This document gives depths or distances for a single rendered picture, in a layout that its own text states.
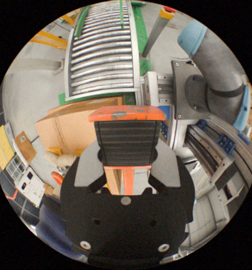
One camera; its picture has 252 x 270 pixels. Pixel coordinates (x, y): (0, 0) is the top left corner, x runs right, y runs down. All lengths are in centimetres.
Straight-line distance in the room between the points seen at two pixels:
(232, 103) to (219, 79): 6
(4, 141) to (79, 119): 733
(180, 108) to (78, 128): 36
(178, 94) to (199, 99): 8
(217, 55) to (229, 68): 3
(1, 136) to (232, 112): 773
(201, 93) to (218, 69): 14
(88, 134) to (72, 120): 7
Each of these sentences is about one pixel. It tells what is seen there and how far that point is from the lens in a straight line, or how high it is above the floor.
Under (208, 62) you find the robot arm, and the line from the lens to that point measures 18.
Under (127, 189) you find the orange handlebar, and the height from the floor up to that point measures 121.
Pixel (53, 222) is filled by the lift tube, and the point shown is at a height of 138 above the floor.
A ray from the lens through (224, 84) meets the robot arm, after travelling 19.
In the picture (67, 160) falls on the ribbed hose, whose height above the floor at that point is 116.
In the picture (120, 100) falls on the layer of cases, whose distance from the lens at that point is 78.
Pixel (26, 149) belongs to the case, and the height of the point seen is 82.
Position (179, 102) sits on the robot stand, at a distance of 33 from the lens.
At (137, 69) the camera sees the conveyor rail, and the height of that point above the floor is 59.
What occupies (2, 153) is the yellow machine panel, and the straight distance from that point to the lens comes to 750.
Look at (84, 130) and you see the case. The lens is 30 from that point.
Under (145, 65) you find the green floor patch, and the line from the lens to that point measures 140.
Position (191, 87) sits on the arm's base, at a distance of 31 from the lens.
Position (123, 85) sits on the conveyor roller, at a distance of 77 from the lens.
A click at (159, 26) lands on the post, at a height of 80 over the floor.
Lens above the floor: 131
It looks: 61 degrees down
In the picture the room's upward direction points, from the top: 176 degrees counter-clockwise
